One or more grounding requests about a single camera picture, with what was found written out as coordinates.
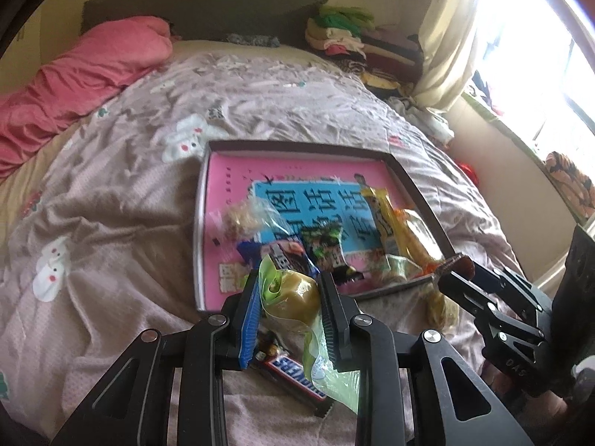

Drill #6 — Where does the person's right hand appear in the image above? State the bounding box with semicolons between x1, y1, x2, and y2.
483;362;577;428

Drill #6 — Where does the white crumpled cloth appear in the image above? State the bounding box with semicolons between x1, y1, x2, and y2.
388;95;454;145

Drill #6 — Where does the window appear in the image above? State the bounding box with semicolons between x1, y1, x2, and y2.
465;0;595;159

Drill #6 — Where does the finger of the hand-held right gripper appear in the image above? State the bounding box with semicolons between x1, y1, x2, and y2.
437;269;547;351
472;262;556;323

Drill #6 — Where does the tan snack packet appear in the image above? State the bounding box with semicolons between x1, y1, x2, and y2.
425;253;476;335

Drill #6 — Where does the green pea snack packet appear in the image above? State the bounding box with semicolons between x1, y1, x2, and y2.
300;223;366;284

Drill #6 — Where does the pink blanket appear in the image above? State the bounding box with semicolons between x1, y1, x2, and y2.
0;16;175;180

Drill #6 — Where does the printed lilac quilt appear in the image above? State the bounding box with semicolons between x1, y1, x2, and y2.
0;51;526;446

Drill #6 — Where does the orange snack packet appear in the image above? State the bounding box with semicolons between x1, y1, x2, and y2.
393;208;444;275

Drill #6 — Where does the pile of folded clothes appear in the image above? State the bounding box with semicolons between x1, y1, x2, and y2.
304;4;426;98

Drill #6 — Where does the green cake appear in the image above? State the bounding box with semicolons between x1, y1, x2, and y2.
258;253;361;414

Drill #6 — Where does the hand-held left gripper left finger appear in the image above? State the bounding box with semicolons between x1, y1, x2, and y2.
49;272;261;446

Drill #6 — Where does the dark headboard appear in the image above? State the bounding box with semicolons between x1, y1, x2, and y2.
81;0;326;49

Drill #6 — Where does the clear pastry packet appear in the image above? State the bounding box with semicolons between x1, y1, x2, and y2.
211;195;284;247

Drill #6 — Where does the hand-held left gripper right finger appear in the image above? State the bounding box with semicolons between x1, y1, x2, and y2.
318;272;535;446

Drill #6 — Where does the dark patterned cloth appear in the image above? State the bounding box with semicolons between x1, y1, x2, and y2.
223;32;282;49

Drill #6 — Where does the orange patterned cloth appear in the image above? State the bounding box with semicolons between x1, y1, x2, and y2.
544;151;595;224

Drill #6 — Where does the blue snack packet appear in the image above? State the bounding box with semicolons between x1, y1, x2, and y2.
237;237;321;279

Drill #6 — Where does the pink tray with blue label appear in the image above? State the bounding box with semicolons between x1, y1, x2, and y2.
194;139;459;313

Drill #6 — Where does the cream curtain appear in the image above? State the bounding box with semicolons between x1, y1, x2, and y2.
411;0;500;112

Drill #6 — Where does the brown chocolate bar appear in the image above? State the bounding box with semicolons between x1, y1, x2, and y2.
253;330;333;419

